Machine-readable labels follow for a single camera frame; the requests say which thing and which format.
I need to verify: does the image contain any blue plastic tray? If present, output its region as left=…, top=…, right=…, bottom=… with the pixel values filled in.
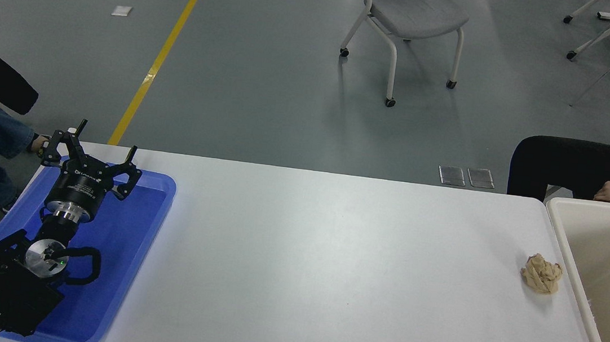
left=0, top=155, right=178, bottom=342

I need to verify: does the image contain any white chair base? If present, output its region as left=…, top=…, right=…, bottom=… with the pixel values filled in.
left=562, top=0, right=610, bottom=28

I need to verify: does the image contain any metal floor plate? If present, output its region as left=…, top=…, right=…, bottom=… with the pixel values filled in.
left=437, top=164, right=467, bottom=187
left=465, top=167, right=497, bottom=190

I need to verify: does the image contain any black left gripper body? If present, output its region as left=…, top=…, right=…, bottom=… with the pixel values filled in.
left=45, top=159, right=119, bottom=216

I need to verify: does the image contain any grey wheeled chair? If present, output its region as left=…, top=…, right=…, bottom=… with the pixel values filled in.
left=334, top=0, right=471, bottom=115

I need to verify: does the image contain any crumpled tan paper ball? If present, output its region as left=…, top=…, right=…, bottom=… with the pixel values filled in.
left=518, top=252, right=565, bottom=296

